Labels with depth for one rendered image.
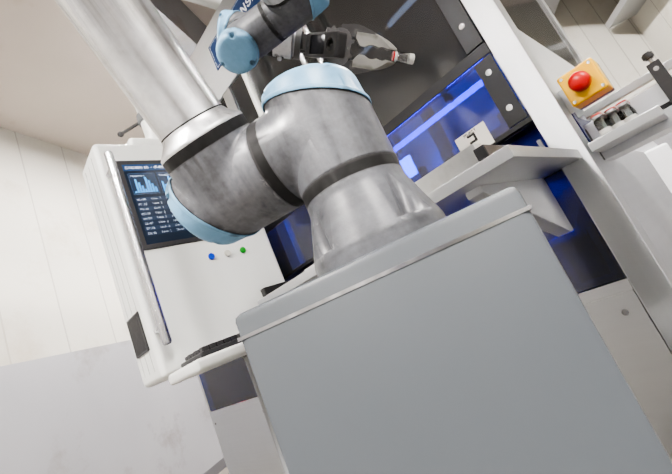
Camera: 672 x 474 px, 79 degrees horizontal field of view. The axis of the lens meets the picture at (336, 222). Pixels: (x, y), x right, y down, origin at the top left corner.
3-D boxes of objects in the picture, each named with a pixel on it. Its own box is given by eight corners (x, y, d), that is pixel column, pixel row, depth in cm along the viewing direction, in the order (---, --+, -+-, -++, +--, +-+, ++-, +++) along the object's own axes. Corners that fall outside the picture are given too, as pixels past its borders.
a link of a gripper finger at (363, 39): (393, 38, 89) (351, 34, 88) (399, 34, 84) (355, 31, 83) (392, 53, 90) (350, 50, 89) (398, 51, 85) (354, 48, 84)
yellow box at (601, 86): (581, 110, 90) (564, 84, 92) (615, 89, 86) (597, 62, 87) (572, 107, 85) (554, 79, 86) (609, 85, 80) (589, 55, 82)
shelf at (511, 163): (375, 270, 136) (373, 264, 137) (590, 157, 91) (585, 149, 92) (259, 308, 102) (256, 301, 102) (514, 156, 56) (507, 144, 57)
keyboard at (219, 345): (298, 322, 134) (295, 315, 135) (322, 310, 125) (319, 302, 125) (181, 368, 106) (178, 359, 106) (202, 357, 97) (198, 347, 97)
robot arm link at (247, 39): (252, 8, 67) (260, -4, 76) (202, 48, 71) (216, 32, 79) (282, 50, 71) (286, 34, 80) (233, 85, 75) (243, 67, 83)
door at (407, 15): (365, 143, 125) (295, -3, 139) (486, 42, 98) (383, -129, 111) (364, 143, 125) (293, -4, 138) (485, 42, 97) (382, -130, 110)
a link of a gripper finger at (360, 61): (390, 62, 91) (350, 52, 90) (396, 61, 85) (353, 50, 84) (386, 77, 92) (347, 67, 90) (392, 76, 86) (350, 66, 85)
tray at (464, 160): (451, 216, 103) (445, 204, 104) (550, 161, 86) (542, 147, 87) (368, 234, 79) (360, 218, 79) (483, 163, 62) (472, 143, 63)
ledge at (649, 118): (605, 152, 94) (600, 145, 95) (670, 119, 86) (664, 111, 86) (592, 152, 84) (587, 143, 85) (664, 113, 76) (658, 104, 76)
